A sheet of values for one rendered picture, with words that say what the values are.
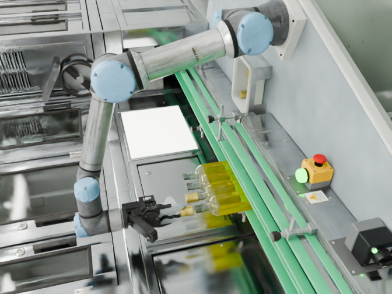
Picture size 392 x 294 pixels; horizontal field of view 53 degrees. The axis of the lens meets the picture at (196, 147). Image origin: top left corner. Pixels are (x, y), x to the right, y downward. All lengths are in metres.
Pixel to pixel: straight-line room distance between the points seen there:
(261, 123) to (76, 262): 0.84
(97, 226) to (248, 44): 0.73
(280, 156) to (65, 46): 1.34
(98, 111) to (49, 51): 1.02
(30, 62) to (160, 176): 1.00
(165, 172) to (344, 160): 0.79
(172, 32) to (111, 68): 1.20
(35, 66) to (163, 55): 1.26
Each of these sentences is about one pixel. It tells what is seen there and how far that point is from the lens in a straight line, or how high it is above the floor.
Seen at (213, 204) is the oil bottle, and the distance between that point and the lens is 1.34.
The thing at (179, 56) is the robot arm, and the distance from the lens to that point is 1.12.
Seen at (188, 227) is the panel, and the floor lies 1.16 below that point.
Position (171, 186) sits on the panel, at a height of 1.17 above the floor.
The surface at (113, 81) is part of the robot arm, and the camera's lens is 1.09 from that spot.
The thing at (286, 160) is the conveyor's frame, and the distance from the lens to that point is 1.35.
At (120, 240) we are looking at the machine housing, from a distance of 1.48.
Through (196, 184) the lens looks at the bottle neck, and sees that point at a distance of 1.43.
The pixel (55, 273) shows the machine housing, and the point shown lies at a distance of 1.47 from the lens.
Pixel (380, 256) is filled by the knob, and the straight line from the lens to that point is 1.07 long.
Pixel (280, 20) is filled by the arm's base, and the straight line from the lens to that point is 1.35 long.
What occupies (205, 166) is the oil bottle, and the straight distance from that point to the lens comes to 1.48.
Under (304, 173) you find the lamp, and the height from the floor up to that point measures 0.84.
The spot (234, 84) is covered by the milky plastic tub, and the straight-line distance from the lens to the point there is 1.71.
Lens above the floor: 1.41
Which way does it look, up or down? 13 degrees down
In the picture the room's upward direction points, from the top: 99 degrees counter-clockwise
